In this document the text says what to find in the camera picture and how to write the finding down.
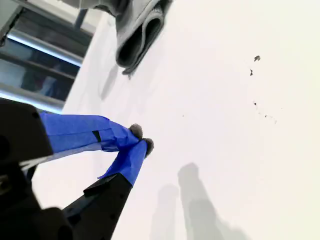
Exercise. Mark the grey metal rail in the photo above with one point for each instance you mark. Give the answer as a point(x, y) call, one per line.
point(45, 48)
point(30, 100)

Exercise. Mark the grey upright bar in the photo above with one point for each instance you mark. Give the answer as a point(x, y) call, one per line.
point(81, 18)

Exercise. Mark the grey striped towel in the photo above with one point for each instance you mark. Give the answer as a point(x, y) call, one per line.
point(125, 37)

